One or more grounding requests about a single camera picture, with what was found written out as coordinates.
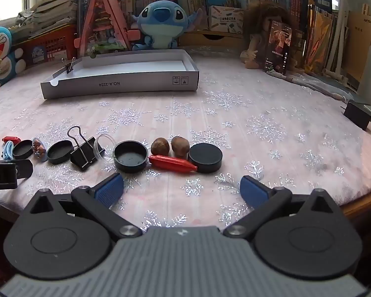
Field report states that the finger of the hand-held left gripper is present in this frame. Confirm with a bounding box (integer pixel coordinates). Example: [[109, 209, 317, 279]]
[[15, 160, 34, 179]]

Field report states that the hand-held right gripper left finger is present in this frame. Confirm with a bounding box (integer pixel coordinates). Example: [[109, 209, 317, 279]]
[[29, 173, 143, 239]]

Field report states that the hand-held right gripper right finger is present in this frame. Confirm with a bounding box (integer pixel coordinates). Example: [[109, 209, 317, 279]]
[[223, 176, 341, 239]]

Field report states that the small black round cap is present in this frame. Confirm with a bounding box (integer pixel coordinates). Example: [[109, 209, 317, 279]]
[[12, 139, 34, 160], [47, 140, 75, 165]]

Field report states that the blue oval figure charm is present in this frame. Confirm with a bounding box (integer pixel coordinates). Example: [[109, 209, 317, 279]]
[[32, 137, 49, 162]]

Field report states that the large black cap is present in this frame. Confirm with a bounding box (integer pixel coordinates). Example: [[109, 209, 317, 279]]
[[113, 140, 149, 173]]

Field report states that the large black binder clip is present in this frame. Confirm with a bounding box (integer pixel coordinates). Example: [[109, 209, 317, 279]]
[[67, 126, 106, 172]]

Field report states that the black flat-topped round cap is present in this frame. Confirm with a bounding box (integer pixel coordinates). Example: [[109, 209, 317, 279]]
[[188, 143, 223, 174]]

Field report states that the brown hazelnut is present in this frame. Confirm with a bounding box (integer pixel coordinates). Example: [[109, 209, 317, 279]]
[[150, 138, 170, 156], [171, 136, 190, 158]]

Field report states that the white cardboard box tray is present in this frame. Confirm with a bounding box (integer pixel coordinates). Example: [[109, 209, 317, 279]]
[[40, 49, 200, 99]]

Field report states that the blue oval plastic clip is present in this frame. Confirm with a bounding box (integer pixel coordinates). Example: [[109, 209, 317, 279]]
[[1, 141, 17, 161]]

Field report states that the clear round plastic lid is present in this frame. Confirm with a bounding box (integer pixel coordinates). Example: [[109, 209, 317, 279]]
[[93, 134, 117, 160]]

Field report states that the pink snowflake tablecloth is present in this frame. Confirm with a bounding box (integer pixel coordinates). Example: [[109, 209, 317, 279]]
[[0, 46, 371, 226]]

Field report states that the small black binder clip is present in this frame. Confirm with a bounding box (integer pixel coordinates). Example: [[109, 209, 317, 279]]
[[61, 58, 75, 74]]

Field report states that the blue robot cat plush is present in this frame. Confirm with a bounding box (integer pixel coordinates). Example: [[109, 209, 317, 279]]
[[0, 26, 27, 93]]

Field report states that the black power adapter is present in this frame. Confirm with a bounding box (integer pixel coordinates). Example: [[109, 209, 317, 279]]
[[343, 100, 371, 131]]

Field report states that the red plastic basket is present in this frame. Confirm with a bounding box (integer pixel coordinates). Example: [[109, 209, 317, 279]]
[[17, 25, 81, 69]]

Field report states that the dark photo card book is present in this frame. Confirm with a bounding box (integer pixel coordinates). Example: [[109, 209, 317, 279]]
[[264, 21, 293, 75]]

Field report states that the wooden desktop drawer shelf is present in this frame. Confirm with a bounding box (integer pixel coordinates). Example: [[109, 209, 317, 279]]
[[177, 29, 251, 50]]

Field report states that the pink triangular toy house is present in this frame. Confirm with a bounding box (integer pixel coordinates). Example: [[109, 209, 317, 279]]
[[75, 0, 140, 57]]

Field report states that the stack of papers and books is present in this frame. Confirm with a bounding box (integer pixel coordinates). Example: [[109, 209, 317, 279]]
[[17, 0, 85, 34]]

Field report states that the stack of upright folders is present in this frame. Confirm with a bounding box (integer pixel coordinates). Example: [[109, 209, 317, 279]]
[[304, 3, 350, 72]]

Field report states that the brown-haired doll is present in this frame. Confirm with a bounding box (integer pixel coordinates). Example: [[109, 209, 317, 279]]
[[239, 1, 300, 70]]

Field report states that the white illustrated printer box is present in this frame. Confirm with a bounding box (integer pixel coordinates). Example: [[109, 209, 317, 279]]
[[208, 5, 245, 35]]

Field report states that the blue alien plush toy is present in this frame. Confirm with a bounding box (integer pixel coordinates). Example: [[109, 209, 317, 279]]
[[130, 0, 203, 51]]

